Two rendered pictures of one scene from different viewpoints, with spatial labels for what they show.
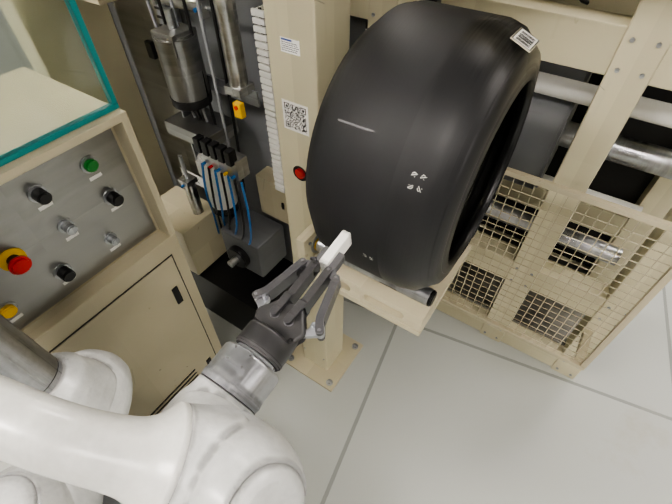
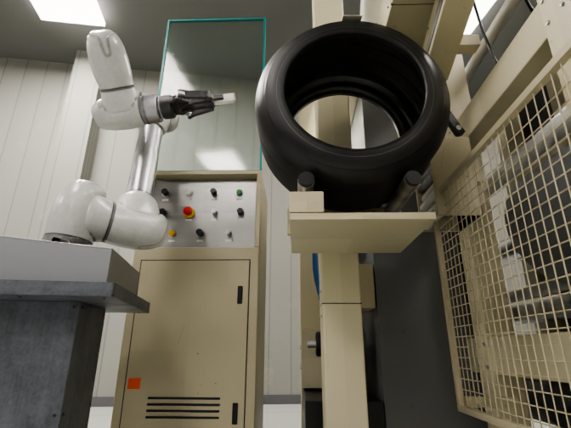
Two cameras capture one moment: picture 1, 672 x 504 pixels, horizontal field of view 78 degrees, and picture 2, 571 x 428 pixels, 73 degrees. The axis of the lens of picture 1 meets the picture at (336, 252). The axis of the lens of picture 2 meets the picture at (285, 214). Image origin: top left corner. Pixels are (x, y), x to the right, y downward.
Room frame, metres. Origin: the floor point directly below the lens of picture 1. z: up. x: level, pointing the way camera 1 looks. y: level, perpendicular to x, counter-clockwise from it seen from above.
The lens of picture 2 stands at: (0.06, -0.99, 0.47)
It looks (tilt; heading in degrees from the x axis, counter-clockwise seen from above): 20 degrees up; 58
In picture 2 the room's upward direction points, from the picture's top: straight up
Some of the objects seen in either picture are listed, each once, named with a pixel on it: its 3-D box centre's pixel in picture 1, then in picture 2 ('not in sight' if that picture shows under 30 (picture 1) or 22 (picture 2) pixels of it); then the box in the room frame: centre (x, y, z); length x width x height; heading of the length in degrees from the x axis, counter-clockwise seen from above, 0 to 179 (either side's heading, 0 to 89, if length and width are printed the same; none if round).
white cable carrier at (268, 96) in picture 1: (278, 112); not in sight; (0.95, 0.14, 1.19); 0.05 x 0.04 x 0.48; 146
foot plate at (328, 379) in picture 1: (323, 352); not in sight; (0.93, 0.06, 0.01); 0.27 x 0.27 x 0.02; 56
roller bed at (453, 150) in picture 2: not in sight; (443, 185); (1.24, -0.19, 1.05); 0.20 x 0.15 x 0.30; 56
